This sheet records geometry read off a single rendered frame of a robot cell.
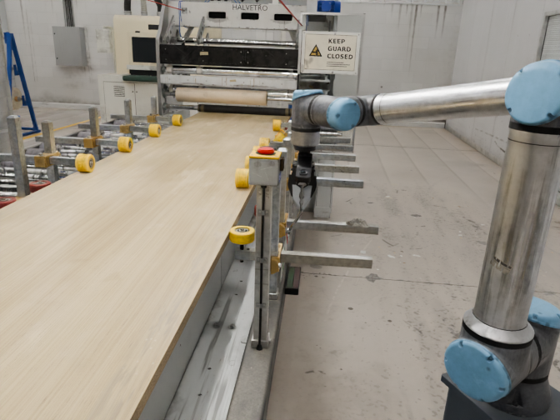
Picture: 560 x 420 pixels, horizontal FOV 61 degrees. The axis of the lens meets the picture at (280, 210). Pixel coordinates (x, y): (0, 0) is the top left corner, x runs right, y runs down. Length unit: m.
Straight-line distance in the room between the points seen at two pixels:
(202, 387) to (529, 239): 0.85
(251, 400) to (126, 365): 0.34
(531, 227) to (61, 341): 0.95
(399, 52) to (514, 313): 9.57
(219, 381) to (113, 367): 0.45
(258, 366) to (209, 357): 0.21
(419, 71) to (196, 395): 9.73
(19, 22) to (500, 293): 11.95
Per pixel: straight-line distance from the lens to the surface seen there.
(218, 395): 1.29
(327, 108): 1.36
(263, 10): 4.46
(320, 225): 1.73
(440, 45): 10.66
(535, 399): 1.43
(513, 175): 1.05
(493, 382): 1.18
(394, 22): 10.53
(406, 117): 1.37
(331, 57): 4.11
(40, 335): 1.08
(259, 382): 1.20
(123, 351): 0.98
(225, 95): 4.24
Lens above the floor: 1.45
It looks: 19 degrees down
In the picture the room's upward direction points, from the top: 2 degrees clockwise
